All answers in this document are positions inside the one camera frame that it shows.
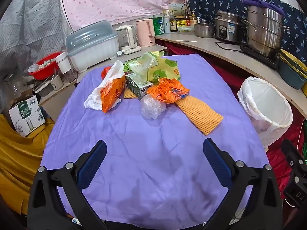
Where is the purple table cloth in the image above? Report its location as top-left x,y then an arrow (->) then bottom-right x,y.
41,53 -> 269,223

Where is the red plastic basin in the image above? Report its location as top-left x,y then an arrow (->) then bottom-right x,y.
28,52 -> 63,79

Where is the dark sauce bottle white label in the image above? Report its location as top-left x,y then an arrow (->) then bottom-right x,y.
170,11 -> 178,33

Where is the orange foam net sleeve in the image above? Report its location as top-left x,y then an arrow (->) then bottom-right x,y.
176,94 -> 224,135
123,89 -> 141,99

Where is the pink dotted cloth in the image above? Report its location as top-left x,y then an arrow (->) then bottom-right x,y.
58,0 -> 199,30

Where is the large steel steamer pot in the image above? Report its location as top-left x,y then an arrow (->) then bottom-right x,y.
242,5 -> 290,58

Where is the orange plastic bag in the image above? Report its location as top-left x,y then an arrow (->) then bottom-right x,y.
99,75 -> 126,113

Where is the yellow plastic basin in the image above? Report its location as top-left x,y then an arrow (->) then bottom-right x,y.
279,49 -> 307,73

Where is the purple towel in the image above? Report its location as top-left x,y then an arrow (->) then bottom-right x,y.
242,0 -> 286,16

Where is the clear green plastic bag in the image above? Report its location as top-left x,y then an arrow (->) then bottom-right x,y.
130,52 -> 159,83

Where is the grey plastic sheet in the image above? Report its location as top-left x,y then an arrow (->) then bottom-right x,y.
0,0 -> 72,77

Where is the floral cardboard box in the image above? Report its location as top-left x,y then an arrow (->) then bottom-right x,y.
8,95 -> 46,137

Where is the milk carton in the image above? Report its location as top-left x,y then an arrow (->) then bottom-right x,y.
125,73 -> 153,99

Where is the orange wrapper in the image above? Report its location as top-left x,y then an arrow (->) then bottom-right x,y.
146,78 -> 190,104

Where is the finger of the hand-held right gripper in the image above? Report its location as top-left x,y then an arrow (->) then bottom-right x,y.
280,138 -> 307,185

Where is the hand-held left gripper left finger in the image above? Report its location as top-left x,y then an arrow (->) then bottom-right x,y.
28,140 -> 113,230

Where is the black induction cooker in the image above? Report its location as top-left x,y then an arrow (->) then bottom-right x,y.
240,44 -> 281,70

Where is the yellow cloth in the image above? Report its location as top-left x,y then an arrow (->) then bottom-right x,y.
0,114 -> 57,215

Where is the white lined trash bin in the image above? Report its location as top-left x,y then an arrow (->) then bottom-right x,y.
237,76 -> 293,146

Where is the green tin can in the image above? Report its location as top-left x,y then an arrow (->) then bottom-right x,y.
153,15 -> 166,36

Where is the beige side cabinet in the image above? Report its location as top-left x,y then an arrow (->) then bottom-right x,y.
40,44 -> 168,122

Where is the pink electric kettle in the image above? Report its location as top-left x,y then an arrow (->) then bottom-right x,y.
136,19 -> 155,47

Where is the yellow green packet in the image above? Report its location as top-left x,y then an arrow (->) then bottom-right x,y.
144,50 -> 182,84

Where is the dark bottle red label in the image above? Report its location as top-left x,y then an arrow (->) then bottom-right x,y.
183,7 -> 191,27

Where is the white cup with dark base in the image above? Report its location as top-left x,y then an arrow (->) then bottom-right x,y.
56,52 -> 76,83

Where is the white printed box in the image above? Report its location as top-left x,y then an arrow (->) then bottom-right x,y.
168,3 -> 186,17

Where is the teal plastic basin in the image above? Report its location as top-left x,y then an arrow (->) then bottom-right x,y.
278,61 -> 307,90

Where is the glass electric kettle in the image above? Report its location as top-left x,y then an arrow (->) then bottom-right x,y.
115,25 -> 141,55

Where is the black power cable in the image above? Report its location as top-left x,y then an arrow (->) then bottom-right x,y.
215,41 -> 243,53

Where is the red cloth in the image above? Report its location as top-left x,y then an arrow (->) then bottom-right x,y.
156,41 -> 307,199

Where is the small steel pot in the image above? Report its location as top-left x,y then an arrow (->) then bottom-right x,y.
194,19 -> 215,38

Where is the curved wooden countertop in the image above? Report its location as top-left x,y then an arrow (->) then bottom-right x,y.
155,32 -> 307,118

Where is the dish box with blue lid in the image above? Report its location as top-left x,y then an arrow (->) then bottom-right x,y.
65,20 -> 120,72

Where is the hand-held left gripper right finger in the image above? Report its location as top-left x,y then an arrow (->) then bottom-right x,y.
203,138 -> 283,230

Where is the steel rice cooker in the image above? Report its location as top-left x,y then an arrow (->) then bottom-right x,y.
214,10 -> 244,44

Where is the clear plastic wrap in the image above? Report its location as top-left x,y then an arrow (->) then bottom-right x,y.
140,94 -> 166,120

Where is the navy patterned cloth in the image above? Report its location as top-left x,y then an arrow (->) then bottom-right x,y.
187,0 -> 307,58

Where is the white ceramic mug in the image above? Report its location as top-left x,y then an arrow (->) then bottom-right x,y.
49,74 -> 64,91

